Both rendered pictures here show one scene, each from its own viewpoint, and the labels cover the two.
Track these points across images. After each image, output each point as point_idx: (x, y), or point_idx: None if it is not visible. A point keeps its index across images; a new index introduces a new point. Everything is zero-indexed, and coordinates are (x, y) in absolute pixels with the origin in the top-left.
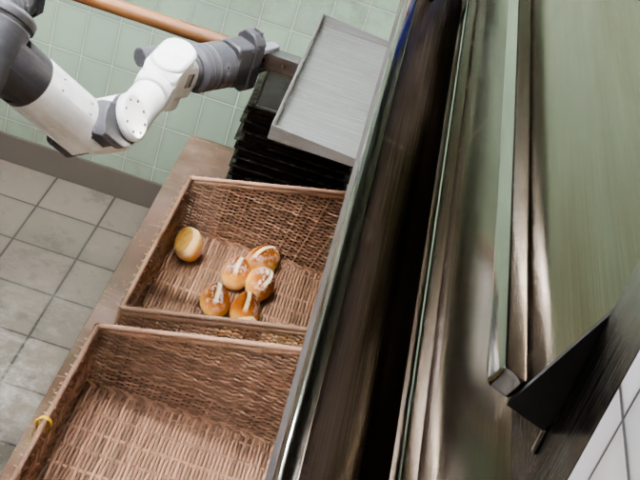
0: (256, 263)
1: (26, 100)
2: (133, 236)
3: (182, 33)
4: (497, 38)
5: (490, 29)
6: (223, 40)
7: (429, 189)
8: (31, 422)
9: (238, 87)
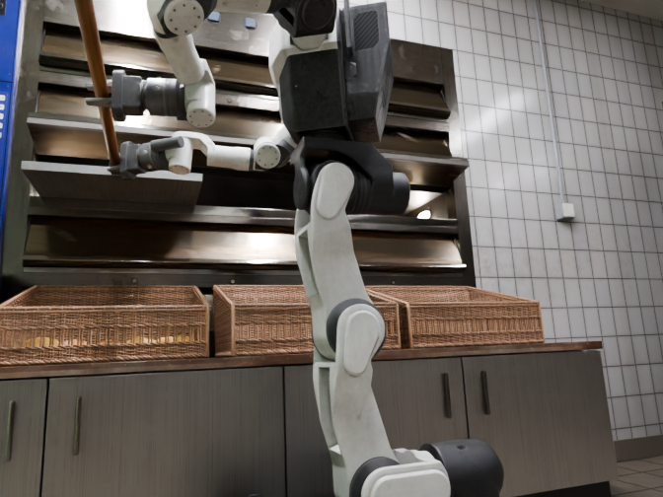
0: None
1: None
2: (18, 367)
3: (116, 144)
4: (227, 126)
5: (207, 128)
6: (138, 145)
7: None
8: (285, 354)
9: (133, 177)
